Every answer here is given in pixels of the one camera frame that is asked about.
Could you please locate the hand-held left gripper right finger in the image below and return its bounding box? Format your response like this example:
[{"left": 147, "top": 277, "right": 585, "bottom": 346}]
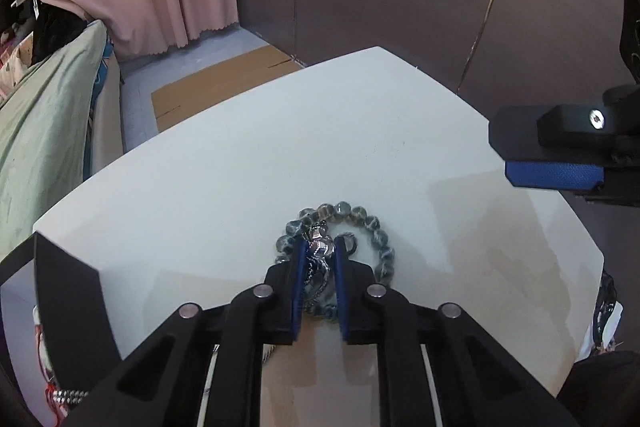
[{"left": 334, "top": 233, "right": 582, "bottom": 427}]

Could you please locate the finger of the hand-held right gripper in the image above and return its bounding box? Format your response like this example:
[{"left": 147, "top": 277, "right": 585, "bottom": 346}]
[
  {"left": 488, "top": 104, "right": 623, "bottom": 188},
  {"left": 572, "top": 179, "right": 640, "bottom": 208}
]

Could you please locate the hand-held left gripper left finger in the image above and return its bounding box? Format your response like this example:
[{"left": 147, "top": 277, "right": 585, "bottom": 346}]
[{"left": 60, "top": 237, "right": 308, "bottom": 427}]

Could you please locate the silver chain necklace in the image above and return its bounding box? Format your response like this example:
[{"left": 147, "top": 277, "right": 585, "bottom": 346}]
[{"left": 301, "top": 219, "right": 337, "bottom": 308}]

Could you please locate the dark grey bead bracelet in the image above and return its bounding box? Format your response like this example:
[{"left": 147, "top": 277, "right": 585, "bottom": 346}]
[{"left": 273, "top": 201, "right": 397, "bottom": 321}]

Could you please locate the black jewelry box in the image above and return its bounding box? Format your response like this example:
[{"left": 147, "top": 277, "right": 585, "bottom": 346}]
[{"left": 0, "top": 232, "right": 122, "bottom": 414}]

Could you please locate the translucent shell disc ornament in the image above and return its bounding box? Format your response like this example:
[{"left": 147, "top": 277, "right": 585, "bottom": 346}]
[{"left": 32, "top": 304, "right": 54, "bottom": 375}]

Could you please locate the red string green bead bracelet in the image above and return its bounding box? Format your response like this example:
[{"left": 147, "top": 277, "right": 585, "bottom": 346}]
[{"left": 45, "top": 379, "right": 66, "bottom": 414}]

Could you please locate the dark cloth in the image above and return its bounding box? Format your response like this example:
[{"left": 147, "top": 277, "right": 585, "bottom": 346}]
[{"left": 550, "top": 349, "right": 640, "bottom": 427}]

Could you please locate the flat cardboard sheet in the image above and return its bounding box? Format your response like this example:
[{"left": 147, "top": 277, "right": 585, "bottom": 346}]
[{"left": 151, "top": 45, "right": 304, "bottom": 134}]

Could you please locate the silver bead strand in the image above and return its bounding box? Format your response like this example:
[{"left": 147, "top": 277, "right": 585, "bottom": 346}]
[{"left": 52, "top": 388, "right": 92, "bottom": 402}]

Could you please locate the printed bed skirt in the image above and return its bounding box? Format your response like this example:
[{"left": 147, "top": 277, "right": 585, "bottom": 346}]
[{"left": 90, "top": 32, "right": 114, "bottom": 118}]

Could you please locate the bed with green sheet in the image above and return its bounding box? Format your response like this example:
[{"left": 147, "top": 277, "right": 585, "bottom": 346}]
[{"left": 0, "top": 20, "right": 124, "bottom": 265}]

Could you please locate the black clothing pile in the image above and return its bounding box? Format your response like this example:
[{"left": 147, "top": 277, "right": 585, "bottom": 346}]
[{"left": 30, "top": 1, "right": 87, "bottom": 58}]

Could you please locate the pile of stuffed toys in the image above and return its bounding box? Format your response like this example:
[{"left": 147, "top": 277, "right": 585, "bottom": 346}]
[{"left": 0, "top": 19, "right": 35, "bottom": 98}]

